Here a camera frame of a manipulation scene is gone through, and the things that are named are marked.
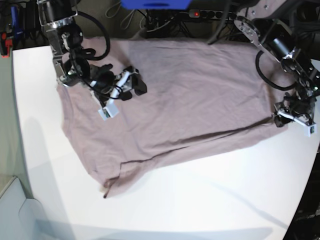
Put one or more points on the black power strip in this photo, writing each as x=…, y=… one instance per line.
x=205, y=14

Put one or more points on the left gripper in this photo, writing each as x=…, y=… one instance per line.
x=296, y=105

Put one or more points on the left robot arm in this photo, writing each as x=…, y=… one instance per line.
x=276, y=28

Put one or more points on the mauve pink t-shirt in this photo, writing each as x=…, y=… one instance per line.
x=202, y=100

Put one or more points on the blue box at top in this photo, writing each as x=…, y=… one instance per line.
x=155, y=4

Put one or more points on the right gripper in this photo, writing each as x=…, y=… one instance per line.
x=101, y=79

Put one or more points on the red and black clamp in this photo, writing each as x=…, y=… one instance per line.
x=6, y=43

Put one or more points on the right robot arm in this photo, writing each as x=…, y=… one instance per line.
x=71, y=59

